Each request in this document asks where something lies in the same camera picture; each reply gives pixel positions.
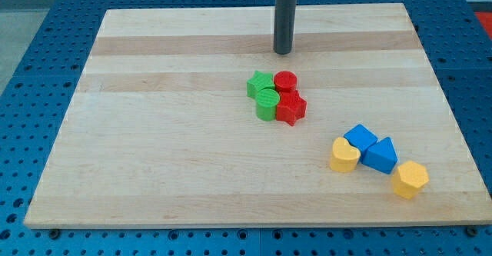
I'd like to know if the red cylinder block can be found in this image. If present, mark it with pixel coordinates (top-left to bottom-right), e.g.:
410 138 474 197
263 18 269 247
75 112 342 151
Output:
273 71 298 92

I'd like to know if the green star block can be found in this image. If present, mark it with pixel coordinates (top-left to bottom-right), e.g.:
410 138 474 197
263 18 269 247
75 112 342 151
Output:
247 71 275 98

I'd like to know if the blue cube block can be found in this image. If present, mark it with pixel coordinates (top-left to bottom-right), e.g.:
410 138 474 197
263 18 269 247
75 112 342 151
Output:
343 124 377 158

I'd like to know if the green cylinder block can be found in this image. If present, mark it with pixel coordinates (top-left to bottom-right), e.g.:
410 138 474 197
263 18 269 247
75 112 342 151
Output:
255 88 280 121

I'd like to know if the light wooden board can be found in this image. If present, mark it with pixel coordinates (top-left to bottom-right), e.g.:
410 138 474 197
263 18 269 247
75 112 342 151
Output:
24 3 491 229

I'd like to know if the yellow heart block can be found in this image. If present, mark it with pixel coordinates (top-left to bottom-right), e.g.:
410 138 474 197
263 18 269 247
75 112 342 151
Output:
328 137 361 173

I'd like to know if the yellow hexagon block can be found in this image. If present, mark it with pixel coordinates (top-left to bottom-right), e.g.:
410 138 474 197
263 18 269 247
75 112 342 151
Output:
391 161 430 199

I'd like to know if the blue triangle block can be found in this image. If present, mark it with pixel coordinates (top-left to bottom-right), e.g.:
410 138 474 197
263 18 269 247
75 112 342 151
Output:
362 137 398 175

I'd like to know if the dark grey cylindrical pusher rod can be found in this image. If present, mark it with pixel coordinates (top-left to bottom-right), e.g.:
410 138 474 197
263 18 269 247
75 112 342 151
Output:
273 0 297 55

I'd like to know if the red star block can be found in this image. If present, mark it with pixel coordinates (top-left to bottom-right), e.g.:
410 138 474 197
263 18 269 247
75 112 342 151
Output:
276 90 307 126

